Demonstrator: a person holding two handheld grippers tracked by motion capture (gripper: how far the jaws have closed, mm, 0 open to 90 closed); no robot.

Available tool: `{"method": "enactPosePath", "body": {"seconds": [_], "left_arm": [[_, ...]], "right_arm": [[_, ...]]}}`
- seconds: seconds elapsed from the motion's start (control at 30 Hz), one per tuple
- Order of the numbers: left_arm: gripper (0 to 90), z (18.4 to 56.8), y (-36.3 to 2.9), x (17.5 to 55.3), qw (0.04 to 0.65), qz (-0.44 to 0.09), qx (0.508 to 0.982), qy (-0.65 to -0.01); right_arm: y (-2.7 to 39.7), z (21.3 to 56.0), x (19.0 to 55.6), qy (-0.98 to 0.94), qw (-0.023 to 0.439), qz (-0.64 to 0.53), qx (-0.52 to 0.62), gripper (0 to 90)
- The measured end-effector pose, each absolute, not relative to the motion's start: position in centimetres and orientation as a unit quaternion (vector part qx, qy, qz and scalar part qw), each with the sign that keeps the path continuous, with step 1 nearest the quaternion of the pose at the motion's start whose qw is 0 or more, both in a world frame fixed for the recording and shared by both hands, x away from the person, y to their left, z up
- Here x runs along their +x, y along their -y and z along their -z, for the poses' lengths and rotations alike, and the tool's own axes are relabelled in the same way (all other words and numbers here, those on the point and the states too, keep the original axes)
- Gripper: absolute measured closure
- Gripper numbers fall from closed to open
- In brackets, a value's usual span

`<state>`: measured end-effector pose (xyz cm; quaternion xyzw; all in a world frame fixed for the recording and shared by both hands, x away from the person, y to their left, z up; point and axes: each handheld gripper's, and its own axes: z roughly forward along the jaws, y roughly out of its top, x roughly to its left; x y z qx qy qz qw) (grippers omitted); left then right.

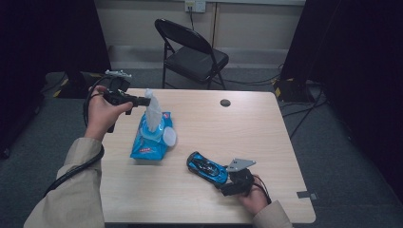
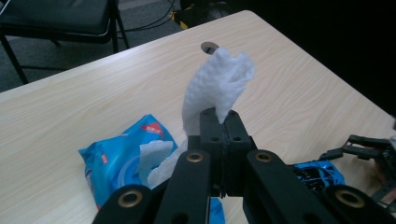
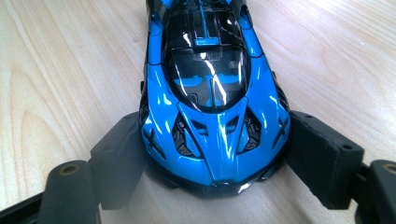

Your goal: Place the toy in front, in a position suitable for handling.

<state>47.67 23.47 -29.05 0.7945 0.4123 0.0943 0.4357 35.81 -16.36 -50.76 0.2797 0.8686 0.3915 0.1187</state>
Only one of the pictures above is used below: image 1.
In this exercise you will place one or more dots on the grey round table grommet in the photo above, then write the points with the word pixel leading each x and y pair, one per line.
pixel 225 103

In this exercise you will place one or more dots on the black stand base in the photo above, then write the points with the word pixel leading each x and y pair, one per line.
pixel 76 87
pixel 293 91

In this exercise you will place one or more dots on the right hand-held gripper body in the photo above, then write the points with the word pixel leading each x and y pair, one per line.
pixel 242 182

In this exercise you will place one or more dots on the white wet wipe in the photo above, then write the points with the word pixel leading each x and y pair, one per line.
pixel 153 110

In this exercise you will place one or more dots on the black curtain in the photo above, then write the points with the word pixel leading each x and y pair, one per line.
pixel 41 38
pixel 364 63

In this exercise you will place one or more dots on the white wall outlet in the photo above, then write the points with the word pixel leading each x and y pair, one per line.
pixel 195 5

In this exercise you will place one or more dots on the blue wet wipes pack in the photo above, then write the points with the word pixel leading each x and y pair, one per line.
pixel 147 147

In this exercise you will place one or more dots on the black folding chair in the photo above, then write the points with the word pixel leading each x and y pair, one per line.
pixel 193 60

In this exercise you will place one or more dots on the blue and black toy car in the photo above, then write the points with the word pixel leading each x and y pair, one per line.
pixel 206 167

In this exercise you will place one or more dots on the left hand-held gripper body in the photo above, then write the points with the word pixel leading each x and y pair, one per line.
pixel 120 95

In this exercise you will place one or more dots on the person's right hand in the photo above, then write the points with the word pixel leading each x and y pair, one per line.
pixel 255 201

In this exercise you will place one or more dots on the person's left hand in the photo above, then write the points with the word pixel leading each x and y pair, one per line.
pixel 101 117

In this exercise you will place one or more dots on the thin wall conduit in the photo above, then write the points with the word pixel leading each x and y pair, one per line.
pixel 215 25

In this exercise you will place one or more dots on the grey tape strip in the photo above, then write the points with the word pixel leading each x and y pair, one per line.
pixel 305 194

